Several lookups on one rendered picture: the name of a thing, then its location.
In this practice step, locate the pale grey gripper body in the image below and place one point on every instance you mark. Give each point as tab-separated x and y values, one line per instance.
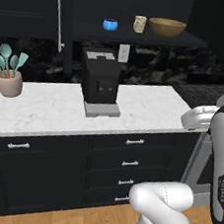
195	121

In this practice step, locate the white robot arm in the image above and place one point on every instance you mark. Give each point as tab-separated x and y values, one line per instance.
169	204

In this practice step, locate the black open cabinet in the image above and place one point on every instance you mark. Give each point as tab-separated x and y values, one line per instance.
143	38

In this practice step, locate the black cabinet door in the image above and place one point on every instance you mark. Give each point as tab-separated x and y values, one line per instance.
27	4

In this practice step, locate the black hob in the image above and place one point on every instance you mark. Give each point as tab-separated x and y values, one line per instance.
199	91

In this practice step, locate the steel oven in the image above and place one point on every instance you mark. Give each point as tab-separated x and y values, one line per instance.
196	167

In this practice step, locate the black drawer front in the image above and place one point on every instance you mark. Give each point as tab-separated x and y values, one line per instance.
104	181
46	147
102	197
108	161
110	140

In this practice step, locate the wooden bowl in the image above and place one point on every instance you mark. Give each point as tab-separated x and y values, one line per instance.
166	27

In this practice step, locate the black coffee machine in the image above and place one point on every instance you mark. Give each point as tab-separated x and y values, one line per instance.
99	79

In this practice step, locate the beige speckled glass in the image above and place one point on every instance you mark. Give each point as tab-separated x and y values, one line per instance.
139	24

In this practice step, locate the blue bowl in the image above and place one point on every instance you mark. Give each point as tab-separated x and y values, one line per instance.
110	25

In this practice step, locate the pink utensil pot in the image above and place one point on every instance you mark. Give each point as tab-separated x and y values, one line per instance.
9	84

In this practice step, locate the white wall socket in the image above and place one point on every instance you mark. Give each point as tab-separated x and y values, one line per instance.
123	53

